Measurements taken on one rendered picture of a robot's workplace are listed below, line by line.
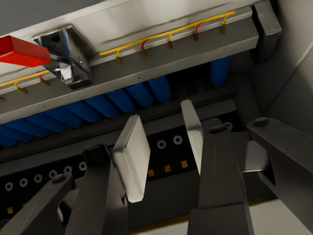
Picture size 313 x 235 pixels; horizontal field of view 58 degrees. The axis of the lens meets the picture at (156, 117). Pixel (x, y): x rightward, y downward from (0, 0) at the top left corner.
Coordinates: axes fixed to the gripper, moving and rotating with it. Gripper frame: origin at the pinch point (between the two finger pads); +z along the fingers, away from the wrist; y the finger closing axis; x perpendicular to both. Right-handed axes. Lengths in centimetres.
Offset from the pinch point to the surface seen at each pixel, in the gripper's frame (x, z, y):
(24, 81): 6.1, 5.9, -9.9
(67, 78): 5.4, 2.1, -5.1
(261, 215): -6.0, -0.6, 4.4
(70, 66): 6.0, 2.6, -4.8
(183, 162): -7.9, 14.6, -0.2
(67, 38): 7.7, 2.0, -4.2
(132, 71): 4.4, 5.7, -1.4
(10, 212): -8.2, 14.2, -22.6
